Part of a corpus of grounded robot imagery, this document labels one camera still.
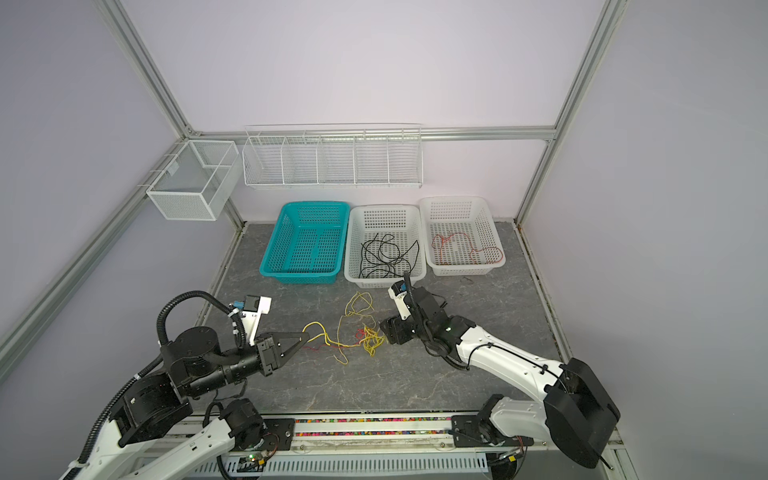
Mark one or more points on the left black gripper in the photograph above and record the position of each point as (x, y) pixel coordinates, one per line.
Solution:
(271, 351)

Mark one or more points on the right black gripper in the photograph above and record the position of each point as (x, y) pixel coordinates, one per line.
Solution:
(395, 329)

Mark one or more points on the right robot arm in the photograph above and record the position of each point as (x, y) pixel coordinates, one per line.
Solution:
(567, 405)

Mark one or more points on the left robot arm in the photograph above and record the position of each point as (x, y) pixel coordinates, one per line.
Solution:
(157, 398)

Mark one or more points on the middle white plastic basket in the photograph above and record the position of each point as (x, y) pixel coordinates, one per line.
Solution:
(383, 243)

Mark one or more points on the white plastic basket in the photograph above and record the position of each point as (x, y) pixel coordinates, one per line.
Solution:
(383, 243)
(461, 236)

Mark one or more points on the teal plastic basket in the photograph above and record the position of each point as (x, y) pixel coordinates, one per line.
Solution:
(307, 244)

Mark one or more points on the right white plastic basket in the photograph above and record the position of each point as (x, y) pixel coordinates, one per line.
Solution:
(461, 236)

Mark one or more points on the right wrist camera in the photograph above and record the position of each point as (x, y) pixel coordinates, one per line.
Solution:
(400, 292)

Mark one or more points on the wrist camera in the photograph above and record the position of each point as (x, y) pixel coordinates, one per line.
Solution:
(246, 315)
(400, 292)

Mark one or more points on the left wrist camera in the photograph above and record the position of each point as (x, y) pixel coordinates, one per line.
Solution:
(246, 315)

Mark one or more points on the front aluminium rail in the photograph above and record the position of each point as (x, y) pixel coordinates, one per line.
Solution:
(390, 429)

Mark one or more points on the aluminium cage frame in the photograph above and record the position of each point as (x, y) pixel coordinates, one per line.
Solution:
(21, 338)

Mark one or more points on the white slotted cable duct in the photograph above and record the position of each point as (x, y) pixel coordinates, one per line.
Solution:
(467, 465)

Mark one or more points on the white mesh wall box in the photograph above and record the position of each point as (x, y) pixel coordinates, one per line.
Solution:
(197, 181)

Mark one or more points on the white wire wall shelf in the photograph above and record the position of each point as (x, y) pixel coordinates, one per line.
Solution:
(333, 155)

